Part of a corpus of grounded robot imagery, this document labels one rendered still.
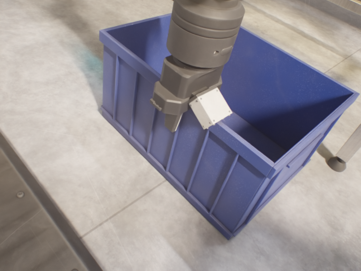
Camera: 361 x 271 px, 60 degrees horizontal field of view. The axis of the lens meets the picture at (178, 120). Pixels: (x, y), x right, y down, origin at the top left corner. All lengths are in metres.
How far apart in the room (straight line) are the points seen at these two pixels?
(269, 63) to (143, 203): 0.40
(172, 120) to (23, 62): 0.55
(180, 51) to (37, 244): 0.26
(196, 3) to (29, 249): 0.31
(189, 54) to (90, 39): 0.67
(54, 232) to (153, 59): 0.49
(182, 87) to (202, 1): 0.11
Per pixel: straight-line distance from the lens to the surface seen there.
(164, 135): 0.57
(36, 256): 0.35
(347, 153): 0.80
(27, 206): 0.38
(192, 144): 0.52
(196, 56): 0.39
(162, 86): 0.44
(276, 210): 0.68
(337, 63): 1.30
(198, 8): 0.37
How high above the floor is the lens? 0.51
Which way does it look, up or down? 42 degrees down
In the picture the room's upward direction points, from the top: 14 degrees clockwise
